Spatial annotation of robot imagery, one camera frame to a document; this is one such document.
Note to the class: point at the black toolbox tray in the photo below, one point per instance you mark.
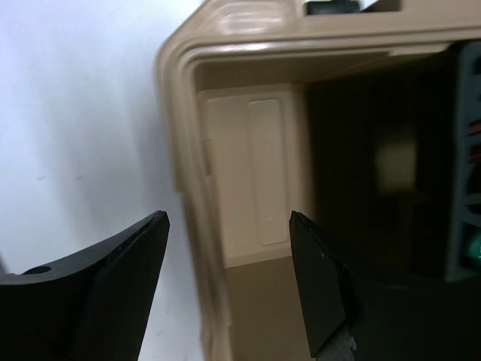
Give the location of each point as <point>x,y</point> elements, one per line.
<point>465,217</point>

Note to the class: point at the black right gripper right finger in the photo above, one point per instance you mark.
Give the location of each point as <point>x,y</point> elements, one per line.
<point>356,308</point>

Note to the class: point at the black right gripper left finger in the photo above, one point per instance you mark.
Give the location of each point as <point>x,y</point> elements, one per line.
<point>91,305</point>

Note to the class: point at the tan plastic toolbox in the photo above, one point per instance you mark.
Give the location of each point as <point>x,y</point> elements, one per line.
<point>339,110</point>

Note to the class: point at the green stubby screwdriver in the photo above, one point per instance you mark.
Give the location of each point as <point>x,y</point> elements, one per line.
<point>473,252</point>

